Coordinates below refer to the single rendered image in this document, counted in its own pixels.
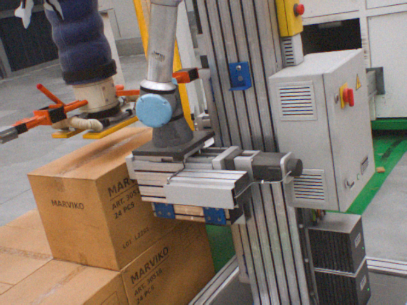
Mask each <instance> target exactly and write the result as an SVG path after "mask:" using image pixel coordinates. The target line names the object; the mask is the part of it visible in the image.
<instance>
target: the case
mask: <svg viewBox="0 0 407 305"><path fill-rule="evenodd" d="M152 138H153V128H123V129H121V130H118V131H116V132H114V133H112V134H109V135H107V136H106V137H104V138H102V139H98V140H96V141H94V142H92V143H90V144H88V145H85V146H83V148H79V149H77V150H76V151H73V152H71V153H69V154H67V155H65V156H62V157H60V159H57V160H55V161H53V162H51V163H49V164H46V165H44V166H42V167H40V168H38V169H36V170H34V171H32V172H30V173H28V174H27V177H28V181H29V183H30V187H31V191H32V193H33V195H34V198H35V202H36V205H37V208H38V212H39V216H40V218H41V222H42V226H43V228H44V230H45V233H46V237H47V240H48V244H49V247H50V250H51V254H52V257H53V258H58V259H61V260H67V261H73V262H76V263H82V264H87V265H91V266H96V267H102V268H106V269H111V270H114V271H118V272H119V271H120V270H121V269H122V268H123V267H125V266H127V265H128V264H129V263H130V262H131V261H132V260H134V259H135V258H137V257H138V256H139V255H140V254H141V253H143V252H144V251H146V250H147V249H148V248H149V247H150V246H151V245H152V244H153V243H155V242H157V241H158V240H159V239H160V238H162V236H163V235H165V234H166V233H168V232H169V231H171V230H172V229H173V228H174V227H176V226H177V225H178V224H179V223H180V222H181V221H183V220H180V219H170V218H159V217H155V216H154V213H153V208H151V203H150V202H148V201H142V198H141V195H140V193H139V188H138V185H137V179H131V178H130V177H129V176H130V175H128V170H127V165H126V162H125V157H126V156H128V155H130V154H132V151H133V150H134V149H136V148H138V147H139V146H141V145H143V144H145V143H147V142H148V141H150V140H152Z"/></svg>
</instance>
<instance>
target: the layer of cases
mask: <svg viewBox="0 0 407 305"><path fill-rule="evenodd" d="M215 276H216V273H215V270H214V264H213V259H212V254H211V249H210V243H209V242H208V237H207V231H206V227H205V222H202V221H191V220H183V221H181V222H180V223H179V224H178V225H177V226H176V227H174V228H173V229H172V230H171V231H169V232H168V233H166V234H165V235H163V236H162V238H160V239H159V240H158V241H157V242H155V243H153V244H152V245H151V246H150V247H149V248H148V249H147V250H146V251H144V252H143V253H141V254H140V255H139V256H138V257H137V258H135V259H134V260H132V261H131V262H130V263H129V264H128V265H127V266H125V267H123V268H122V269H121V270H120V271H119V272H118V271H114V270H111V269H106V268H102V267H96V266H91V265H87V264H82V263H76V262H73V261H67V260H61V259H58V258H53V257H52V254H51V250H50V247H49V244H48V240H47V237H46V233H45V230H44V228H43V226H42V222H41V218H40V216H39V212H38V208H34V209H32V210H31V211H28V212H26V213H25V214H24V215H22V216H20V217H18V218H16V219H14V220H12V221H11V222H10V223H7V224H6V225H4V226H1V227H0V305H188V304H190V303H191V302H192V300H193V299H194V297H195V296H196V295H197V294H199V292H200V291H201V290H202V289H203V288H204V287H205V286H206V285H207V283H208V282H210V281H211V280H212V279H213V278H214V277H215Z"/></svg>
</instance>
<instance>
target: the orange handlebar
mask: <svg viewBox="0 0 407 305"><path fill-rule="evenodd" d="M174 78H176V80H177V82H180V81H182V76H181V75H180V76H176V77H174ZM115 86H116V95H117V96H138V95H139V89H134V90H124V86H123V85H115ZM76 102H77V103H76ZM73 103H74V104H73ZM70 104H71V105H70ZM87 104H88V101H87V100H82V101H80V102H79V100H76V101H74V102H70V103H68V104H66V105H67V107H65V111H66V113H67V112H69V111H72V110H75V109H77V108H80V107H83V106H86V105H87ZM45 121H47V117H46V116H45V115H44V116H41V117H39V116H35V117H31V118H30V117H29V118H25V119H23V120H20V121H18V122H16V124H14V125H11V126H16V125H19V124H21V123H24V122H26V124H27V126H28V130H30V129H33V128H34V127H36V126H38V124H39V123H42V122H45Z"/></svg>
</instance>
